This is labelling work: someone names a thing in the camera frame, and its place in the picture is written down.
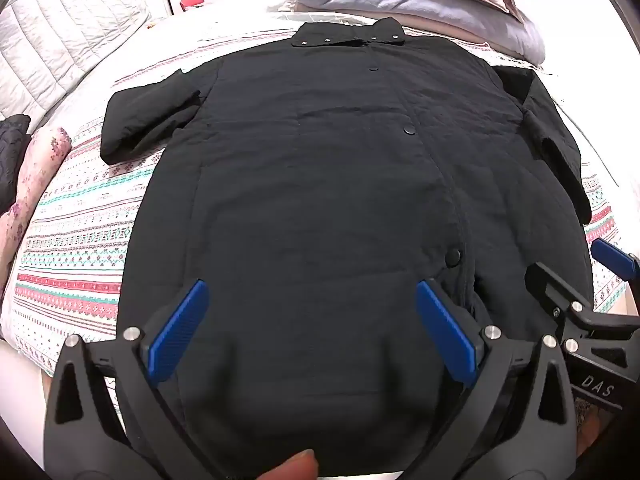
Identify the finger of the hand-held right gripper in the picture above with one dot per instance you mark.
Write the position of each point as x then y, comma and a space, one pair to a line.
552, 285
614, 256

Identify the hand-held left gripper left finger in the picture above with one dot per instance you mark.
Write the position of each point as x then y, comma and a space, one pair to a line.
176, 332

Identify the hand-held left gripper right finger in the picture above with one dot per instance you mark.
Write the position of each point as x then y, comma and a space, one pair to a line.
447, 332

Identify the black quilted coat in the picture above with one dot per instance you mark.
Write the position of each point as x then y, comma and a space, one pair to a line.
325, 185

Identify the person's left hand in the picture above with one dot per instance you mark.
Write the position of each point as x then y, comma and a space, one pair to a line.
295, 466

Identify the patterned woven blanket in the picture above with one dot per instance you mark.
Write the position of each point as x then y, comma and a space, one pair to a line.
85, 240

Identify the bed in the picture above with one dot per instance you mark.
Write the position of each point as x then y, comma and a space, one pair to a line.
20, 395

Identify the pink floral pillow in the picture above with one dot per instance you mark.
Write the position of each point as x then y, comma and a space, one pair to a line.
42, 160

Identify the black quilted garment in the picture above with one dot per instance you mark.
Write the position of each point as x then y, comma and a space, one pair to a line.
12, 160

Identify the white quilted headboard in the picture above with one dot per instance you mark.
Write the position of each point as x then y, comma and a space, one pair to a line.
65, 25

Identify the red container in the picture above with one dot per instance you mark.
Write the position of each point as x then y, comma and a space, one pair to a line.
191, 3

